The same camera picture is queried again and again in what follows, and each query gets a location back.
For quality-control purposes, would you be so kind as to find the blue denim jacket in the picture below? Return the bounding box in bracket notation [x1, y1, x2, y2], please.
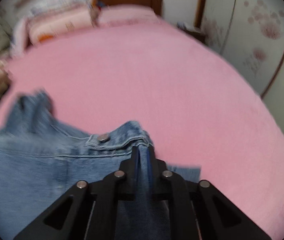
[0, 88, 203, 240]

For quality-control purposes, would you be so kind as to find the pink bed sheet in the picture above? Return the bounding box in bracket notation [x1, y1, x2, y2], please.
[0, 20, 284, 239]

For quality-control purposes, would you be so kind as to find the pink pillow with orange print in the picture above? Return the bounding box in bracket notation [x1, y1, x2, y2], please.
[28, 7, 95, 45]

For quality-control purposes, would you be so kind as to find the floral sliding wardrobe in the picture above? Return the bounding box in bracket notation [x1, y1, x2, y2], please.
[201, 0, 284, 134]

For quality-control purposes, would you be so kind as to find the pink flat pillow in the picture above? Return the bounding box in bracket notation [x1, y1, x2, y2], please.
[96, 5, 162, 27]

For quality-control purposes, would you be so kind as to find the folded pastel patterned blanket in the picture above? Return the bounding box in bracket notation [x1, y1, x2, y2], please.
[29, 0, 97, 17]

